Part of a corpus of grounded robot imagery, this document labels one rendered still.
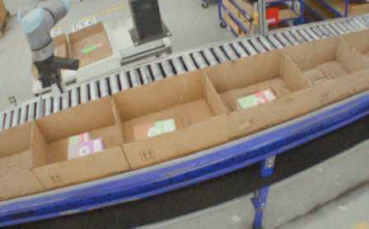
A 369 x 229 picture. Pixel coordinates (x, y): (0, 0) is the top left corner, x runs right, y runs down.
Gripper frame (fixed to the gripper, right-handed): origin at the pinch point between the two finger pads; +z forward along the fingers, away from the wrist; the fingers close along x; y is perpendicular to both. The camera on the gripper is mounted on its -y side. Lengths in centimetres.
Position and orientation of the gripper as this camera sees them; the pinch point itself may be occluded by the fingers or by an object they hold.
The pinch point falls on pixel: (66, 95)
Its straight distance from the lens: 126.2
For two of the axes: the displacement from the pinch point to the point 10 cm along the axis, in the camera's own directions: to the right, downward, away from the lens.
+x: 3.0, 6.3, -7.2
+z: 1.1, 7.3, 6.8
